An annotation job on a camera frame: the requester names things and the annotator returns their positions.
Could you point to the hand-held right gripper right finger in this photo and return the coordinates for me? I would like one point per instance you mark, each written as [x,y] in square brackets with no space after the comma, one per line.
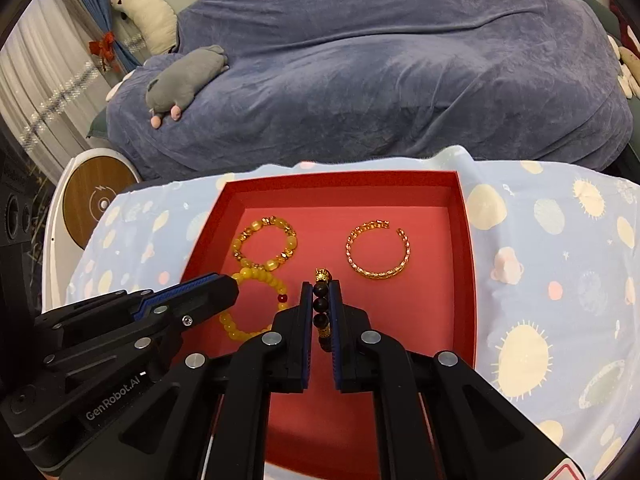
[338,345]

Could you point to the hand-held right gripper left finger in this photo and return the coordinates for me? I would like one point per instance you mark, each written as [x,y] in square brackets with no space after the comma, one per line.
[301,332]

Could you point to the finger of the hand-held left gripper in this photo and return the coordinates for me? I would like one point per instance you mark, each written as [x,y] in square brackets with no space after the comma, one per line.
[210,297]
[175,292]

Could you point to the red shallow box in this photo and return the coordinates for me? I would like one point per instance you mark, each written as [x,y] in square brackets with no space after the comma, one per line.
[300,200]

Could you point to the gold open bangle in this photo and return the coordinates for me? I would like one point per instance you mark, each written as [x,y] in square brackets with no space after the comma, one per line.
[349,252]

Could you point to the round wooden side table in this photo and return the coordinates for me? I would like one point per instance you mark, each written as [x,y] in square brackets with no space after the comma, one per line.
[85,200]

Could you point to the black speaker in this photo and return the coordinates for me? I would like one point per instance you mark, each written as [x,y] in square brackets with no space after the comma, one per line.
[20,210]

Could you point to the green sofa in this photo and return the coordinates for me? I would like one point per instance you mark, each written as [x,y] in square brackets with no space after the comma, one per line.
[97,125]

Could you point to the grey plush mouse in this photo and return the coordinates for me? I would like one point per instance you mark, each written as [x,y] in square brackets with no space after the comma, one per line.
[185,80]

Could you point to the planet print light blue tablecloth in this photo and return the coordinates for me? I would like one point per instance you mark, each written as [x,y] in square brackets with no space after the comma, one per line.
[550,240]

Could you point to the white sheer curtain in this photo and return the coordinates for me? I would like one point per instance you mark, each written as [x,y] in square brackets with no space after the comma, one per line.
[30,85]

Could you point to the blue-grey blanket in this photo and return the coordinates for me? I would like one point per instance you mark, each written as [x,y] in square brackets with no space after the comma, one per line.
[375,85]

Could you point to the red bow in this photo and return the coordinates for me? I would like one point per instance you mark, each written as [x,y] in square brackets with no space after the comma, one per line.
[102,44]

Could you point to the white plush cow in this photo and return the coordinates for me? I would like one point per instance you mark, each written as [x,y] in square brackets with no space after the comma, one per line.
[150,20]

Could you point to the white plush toy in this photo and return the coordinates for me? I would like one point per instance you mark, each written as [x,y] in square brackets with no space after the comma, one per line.
[627,72]

